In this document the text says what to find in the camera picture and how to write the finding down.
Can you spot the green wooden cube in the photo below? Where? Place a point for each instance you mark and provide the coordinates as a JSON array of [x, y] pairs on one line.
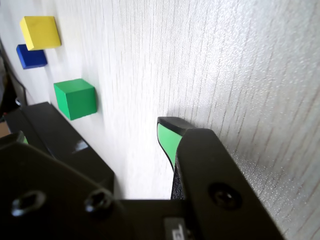
[[75, 102]]

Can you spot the yellow wooden cube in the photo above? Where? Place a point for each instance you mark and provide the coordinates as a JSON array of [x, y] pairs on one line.
[[41, 32]]

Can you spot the blue wooden cube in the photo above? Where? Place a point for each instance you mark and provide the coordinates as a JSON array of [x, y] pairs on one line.
[[31, 58]]

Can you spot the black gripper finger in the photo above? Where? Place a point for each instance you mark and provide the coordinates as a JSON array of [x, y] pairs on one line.
[[50, 187], [207, 162]]

